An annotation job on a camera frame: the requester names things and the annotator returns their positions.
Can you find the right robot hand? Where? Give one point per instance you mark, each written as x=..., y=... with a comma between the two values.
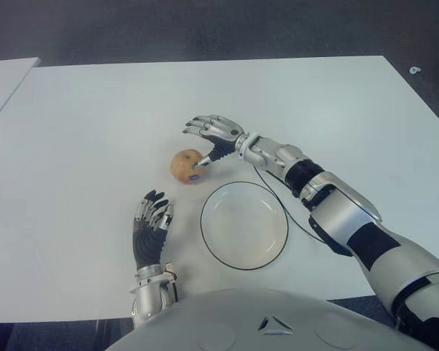
x=223, y=131

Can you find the neighbouring white table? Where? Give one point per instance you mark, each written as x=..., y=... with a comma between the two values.
x=3, y=84

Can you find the white plate black rim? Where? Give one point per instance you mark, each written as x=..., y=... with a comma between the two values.
x=243, y=226

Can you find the grey robot torso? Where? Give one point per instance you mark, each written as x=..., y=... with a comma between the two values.
x=241, y=321

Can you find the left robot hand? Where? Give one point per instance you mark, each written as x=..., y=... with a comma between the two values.
x=148, y=245

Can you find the small white floor object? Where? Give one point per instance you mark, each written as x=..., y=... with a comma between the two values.
x=414, y=70

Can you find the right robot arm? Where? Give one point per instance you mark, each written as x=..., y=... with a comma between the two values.
x=336, y=215

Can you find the apple with blue sticker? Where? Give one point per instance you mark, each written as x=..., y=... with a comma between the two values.
x=183, y=164

